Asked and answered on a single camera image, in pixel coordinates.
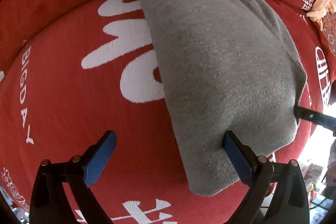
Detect grey knit sweater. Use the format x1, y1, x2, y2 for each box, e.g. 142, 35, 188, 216
139, 0, 306, 196

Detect orange fabric item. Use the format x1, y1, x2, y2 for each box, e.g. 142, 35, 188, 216
306, 0, 336, 31

